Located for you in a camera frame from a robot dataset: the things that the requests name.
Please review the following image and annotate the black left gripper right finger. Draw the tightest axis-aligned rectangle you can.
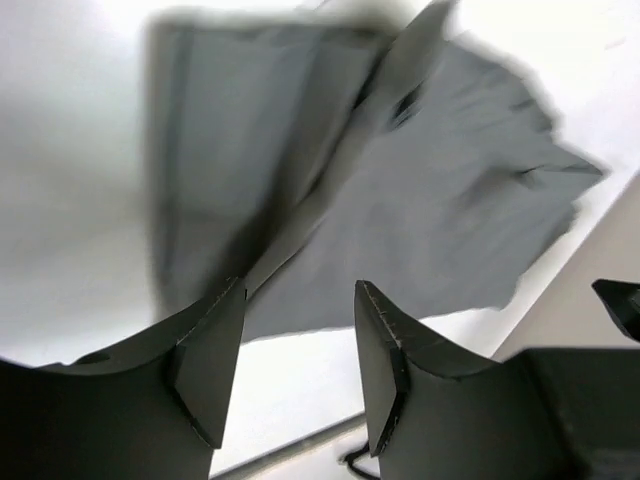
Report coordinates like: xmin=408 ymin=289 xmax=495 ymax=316
xmin=354 ymin=280 xmax=639 ymax=479

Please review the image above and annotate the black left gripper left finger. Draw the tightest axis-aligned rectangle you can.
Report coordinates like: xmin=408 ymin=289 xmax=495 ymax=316
xmin=1 ymin=279 xmax=246 ymax=479

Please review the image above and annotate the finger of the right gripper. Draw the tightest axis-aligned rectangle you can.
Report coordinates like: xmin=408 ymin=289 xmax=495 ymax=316
xmin=592 ymin=279 xmax=640 ymax=341

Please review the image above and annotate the grey pleated skirt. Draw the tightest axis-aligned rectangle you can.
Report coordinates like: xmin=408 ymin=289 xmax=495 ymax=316
xmin=145 ymin=1 xmax=604 ymax=341

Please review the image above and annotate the aluminium table rail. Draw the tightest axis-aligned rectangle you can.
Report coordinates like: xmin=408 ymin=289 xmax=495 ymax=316
xmin=210 ymin=412 xmax=366 ymax=480

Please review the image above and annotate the black cable loop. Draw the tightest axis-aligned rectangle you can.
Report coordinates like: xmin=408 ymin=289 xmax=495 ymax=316
xmin=342 ymin=439 xmax=384 ymax=480

